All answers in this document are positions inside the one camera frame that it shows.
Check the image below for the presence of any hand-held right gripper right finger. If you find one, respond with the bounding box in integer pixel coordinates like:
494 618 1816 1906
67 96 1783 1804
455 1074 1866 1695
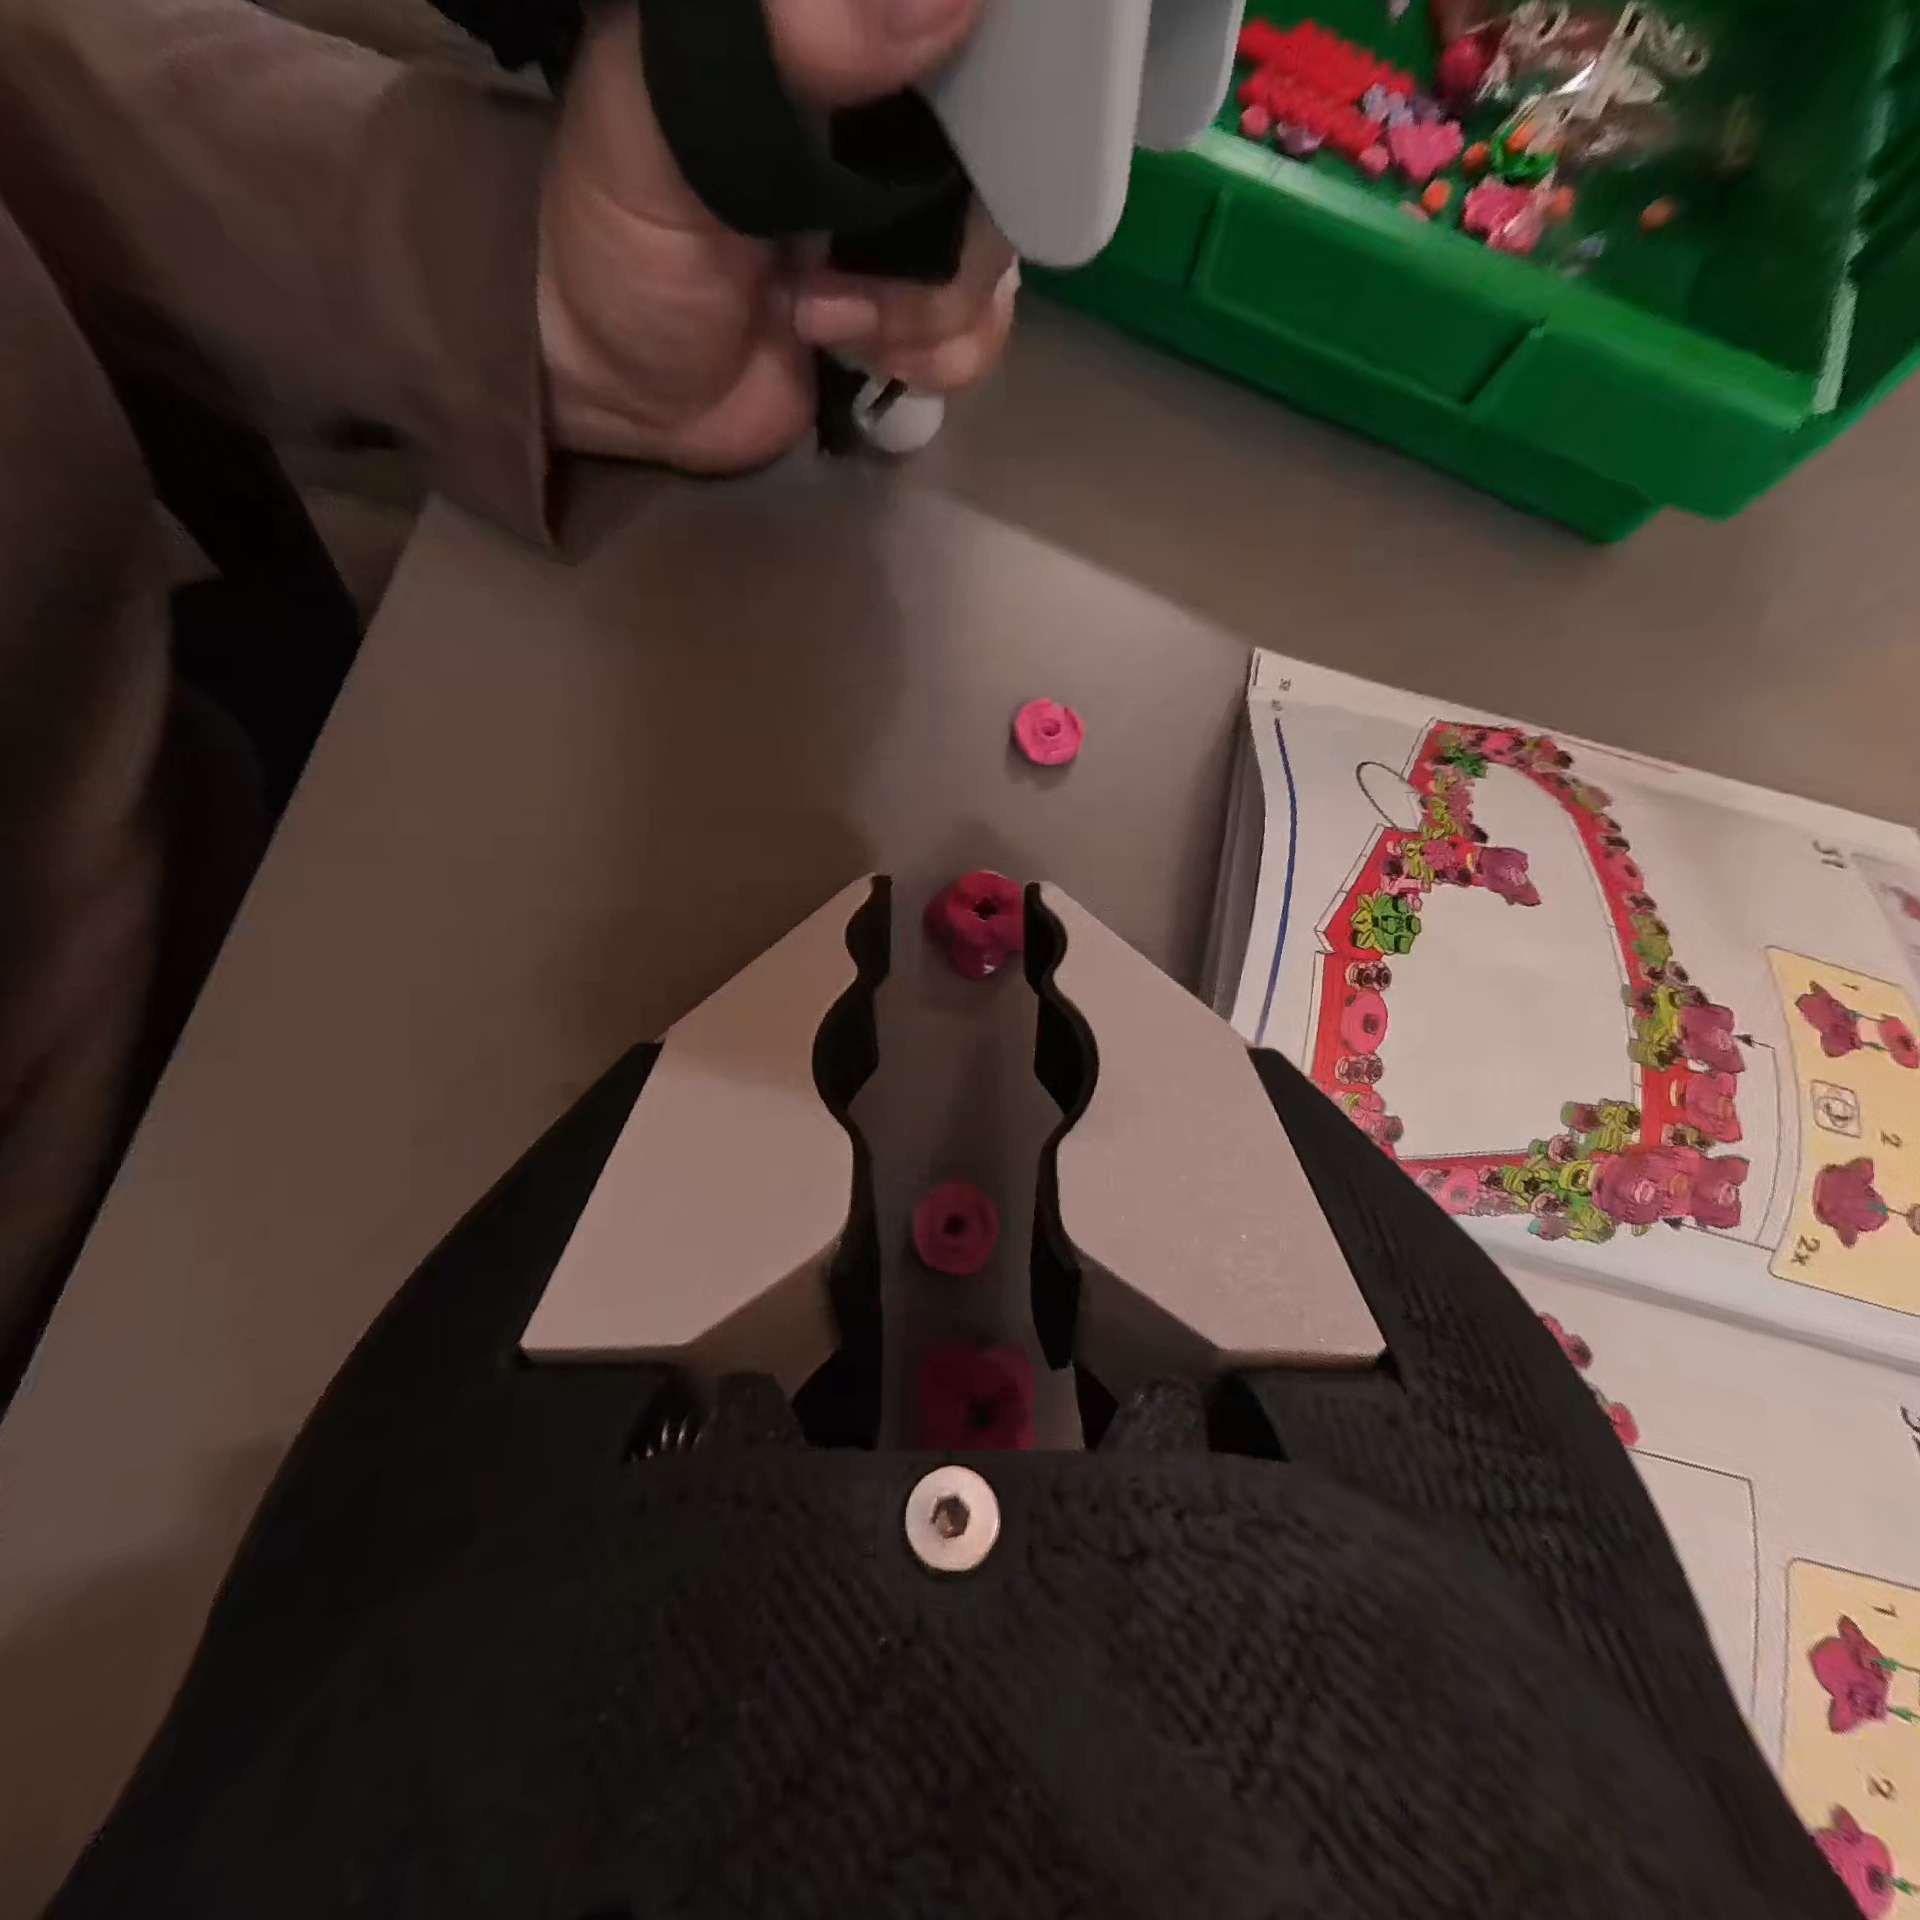
1020 880 1389 1456

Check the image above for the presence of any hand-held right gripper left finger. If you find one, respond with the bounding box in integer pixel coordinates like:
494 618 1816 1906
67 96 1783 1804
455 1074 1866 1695
517 873 905 1456

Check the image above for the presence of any dark red lego flower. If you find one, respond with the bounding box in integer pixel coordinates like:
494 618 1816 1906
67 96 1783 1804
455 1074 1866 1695
918 1337 1042 1456
923 871 1028 979

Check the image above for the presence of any person's left forearm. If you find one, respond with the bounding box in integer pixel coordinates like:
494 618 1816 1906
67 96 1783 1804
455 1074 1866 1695
0 0 604 548

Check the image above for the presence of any dark magenta round lego plate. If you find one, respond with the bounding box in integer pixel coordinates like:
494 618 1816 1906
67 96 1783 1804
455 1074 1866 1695
910 1178 1001 1277

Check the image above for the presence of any pile of loose lego pieces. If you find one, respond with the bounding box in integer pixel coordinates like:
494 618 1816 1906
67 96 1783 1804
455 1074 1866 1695
1232 0 1772 280

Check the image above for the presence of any open lego instruction booklet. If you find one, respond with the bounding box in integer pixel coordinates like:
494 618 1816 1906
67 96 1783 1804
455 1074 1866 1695
1201 648 1920 1920

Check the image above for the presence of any person's left hand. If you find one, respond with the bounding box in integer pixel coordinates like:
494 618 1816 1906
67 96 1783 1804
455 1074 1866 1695
537 61 1026 478

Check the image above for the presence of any clear plastic bag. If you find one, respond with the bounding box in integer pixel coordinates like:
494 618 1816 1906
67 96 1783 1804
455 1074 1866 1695
1493 0 1717 169

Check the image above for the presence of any person's brown coat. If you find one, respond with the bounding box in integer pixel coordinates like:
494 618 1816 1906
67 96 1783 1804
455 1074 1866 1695
0 197 361 1413

